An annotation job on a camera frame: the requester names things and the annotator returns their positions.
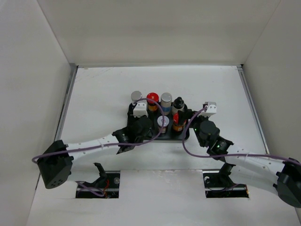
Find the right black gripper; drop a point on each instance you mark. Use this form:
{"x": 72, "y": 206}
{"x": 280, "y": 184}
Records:
{"x": 186, "y": 114}

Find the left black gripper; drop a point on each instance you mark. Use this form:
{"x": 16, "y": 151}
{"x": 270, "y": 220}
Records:
{"x": 132, "y": 119}

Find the black cap white bottle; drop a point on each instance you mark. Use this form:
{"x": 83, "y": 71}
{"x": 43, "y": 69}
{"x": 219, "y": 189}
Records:
{"x": 178, "y": 105}

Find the red lid jar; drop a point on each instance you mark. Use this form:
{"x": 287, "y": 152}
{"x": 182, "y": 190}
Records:
{"x": 152, "y": 99}
{"x": 179, "y": 122}

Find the silver lid blue jar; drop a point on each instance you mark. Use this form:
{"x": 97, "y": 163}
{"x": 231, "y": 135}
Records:
{"x": 136, "y": 97}

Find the white lid spice jar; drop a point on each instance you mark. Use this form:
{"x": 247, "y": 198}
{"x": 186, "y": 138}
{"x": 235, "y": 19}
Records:
{"x": 163, "y": 123}

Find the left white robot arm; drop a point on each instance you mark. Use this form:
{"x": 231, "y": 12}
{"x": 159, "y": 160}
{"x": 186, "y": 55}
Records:
{"x": 56, "y": 163}

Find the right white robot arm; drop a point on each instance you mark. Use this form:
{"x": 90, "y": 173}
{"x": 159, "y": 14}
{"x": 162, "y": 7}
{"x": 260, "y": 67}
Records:
{"x": 275, "y": 174}

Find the black plastic tray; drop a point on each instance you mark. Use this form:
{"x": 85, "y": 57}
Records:
{"x": 170, "y": 135}

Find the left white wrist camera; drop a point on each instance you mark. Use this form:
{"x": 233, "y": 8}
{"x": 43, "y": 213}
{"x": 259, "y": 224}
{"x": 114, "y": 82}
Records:
{"x": 140, "y": 109}

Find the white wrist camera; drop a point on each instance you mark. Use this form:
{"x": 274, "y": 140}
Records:
{"x": 210, "y": 109}
{"x": 140, "y": 109}

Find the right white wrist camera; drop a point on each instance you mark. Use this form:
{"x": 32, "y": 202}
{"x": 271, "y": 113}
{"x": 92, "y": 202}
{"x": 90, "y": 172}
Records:
{"x": 210, "y": 109}

